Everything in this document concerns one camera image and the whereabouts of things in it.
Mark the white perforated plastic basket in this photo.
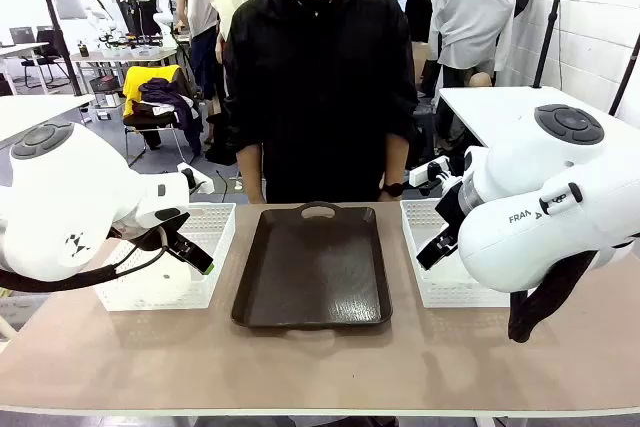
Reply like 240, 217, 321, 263
399, 198, 512, 309
93, 202, 237, 312

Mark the black metal chair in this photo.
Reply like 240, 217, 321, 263
122, 111, 201, 168

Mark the black tripod stand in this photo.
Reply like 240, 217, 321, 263
532, 0, 572, 89

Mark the person's left forearm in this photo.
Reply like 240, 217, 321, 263
382, 134, 412, 188

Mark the person's right forearm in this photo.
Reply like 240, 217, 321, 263
237, 143, 267, 205

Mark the person in black shirt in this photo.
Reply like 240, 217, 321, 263
223, 0, 420, 204

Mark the black light stand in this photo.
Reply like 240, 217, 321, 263
38, 0, 84, 98

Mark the black office chair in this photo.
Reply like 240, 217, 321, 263
19, 26, 71, 89

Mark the white table with legs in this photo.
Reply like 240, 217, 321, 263
0, 94, 96, 143

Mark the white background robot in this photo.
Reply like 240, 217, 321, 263
122, 0, 176, 43

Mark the cluttered background desk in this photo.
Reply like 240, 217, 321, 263
69, 44, 181, 81

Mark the dark brown plastic tray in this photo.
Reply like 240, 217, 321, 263
230, 201, 395, 332

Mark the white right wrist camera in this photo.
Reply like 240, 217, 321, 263
408, 155, 464, 198

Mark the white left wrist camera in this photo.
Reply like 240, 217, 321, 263
177, 162, 216, 196

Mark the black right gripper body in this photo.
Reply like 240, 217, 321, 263
433, 180, 475, 239

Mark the mannequin with white shirt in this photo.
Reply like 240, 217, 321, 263
430, 0, 517, 88

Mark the mannequin with white tank top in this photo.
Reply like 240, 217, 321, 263
177, 0, 224, 116

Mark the white side table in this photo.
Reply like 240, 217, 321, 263
438, 85, 640, 148

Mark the red and black box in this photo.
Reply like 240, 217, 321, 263
89, 74, 124, 108

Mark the purple clothes pile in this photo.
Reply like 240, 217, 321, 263
138, 77, 204, 156

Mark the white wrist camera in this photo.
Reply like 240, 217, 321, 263
177, 162, 216, 196
408, 155, 464, 198

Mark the yellow cloth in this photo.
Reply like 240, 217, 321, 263
123, 65, 181, 118

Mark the left arm black cable sleeve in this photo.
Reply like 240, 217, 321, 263
0, 226, 169, 294

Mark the black slanted pole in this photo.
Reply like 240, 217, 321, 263
608, 31, 640, 117

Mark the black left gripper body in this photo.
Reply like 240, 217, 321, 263
117, 214, 192, 253

